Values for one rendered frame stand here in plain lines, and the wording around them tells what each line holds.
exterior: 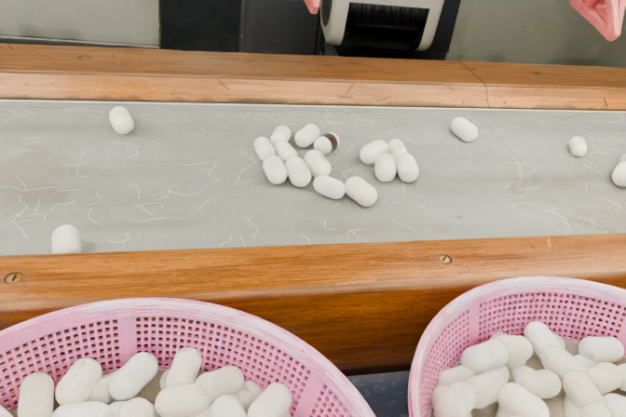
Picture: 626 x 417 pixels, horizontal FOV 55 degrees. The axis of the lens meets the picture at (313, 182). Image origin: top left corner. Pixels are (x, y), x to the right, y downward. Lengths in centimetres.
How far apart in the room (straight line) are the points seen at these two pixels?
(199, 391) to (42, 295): 12
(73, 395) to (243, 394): 10
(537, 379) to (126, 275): 28
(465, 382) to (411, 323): 7
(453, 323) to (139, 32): 243
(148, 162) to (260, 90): 20
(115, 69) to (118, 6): 199
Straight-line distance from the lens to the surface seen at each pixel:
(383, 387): 49
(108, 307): 40
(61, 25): 280
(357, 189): 55
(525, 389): 43
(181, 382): 39
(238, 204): 54
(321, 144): 62
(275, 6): 149
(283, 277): 42
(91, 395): 40
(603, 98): 93
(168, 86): 72
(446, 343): 43
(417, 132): 71
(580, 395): 45
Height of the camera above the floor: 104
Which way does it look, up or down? 31 degrees down
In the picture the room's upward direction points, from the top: 8 degrees clockwise
